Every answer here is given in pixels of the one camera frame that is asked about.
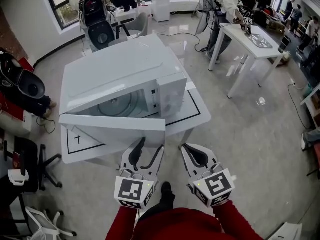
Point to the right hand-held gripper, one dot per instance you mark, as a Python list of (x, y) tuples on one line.
[(215, 186)]

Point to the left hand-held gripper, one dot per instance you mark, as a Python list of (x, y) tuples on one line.
[(130, 190)]

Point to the white panel edge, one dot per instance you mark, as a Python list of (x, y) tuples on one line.
[(112, 125)]

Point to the white microwave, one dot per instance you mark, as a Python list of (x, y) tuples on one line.
[(112, 66)]

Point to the person's left forearm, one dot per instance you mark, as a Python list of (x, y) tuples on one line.
[(120, 224)]

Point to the person's right forearm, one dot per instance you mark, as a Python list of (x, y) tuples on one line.
[(232, 219)]

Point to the person's black shoe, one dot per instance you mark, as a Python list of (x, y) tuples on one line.
[(166, 187)]

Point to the person's black trouser leg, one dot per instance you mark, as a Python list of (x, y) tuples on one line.
[(160, 206)]

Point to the white table with black lines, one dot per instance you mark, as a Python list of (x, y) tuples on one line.
[(192, 109)]

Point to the red sweater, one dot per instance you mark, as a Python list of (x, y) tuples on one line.
[(180, 224)]

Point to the white plastic chair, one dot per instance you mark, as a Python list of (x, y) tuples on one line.
[(287, 232)]

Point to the black office chair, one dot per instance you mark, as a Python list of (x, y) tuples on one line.
[(27, 159)]

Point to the white chair base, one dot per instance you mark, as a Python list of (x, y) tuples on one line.
[(41, 224)]

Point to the white handheld device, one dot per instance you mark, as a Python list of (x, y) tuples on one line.
[(17, 177)]

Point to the white storage shelf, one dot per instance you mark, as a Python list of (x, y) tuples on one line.
[(311, 96)]

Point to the white square-legged table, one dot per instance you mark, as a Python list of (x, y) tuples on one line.
[(240, 37)]

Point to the patterned grey mat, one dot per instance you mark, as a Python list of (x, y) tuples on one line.
[(260, 41)]

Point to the black backpack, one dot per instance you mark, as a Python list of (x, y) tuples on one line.
[(30, 84)]

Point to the grey armchair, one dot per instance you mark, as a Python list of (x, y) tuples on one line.
[(140, 24)]

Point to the red and white box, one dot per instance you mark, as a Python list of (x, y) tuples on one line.
[(11, 112)]

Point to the black cylindrical bin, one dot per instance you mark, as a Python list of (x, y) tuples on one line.
[(284, 44)]

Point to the white desk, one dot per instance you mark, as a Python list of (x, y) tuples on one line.
[(130, 15)]

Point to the grey swivel chair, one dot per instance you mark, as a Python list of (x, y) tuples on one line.
[(96, 16)]

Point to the white water dispenser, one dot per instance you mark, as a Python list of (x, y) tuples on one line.
[(161, 4)]

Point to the black-framed window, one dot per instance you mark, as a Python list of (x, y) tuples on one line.
[(62, 11)]

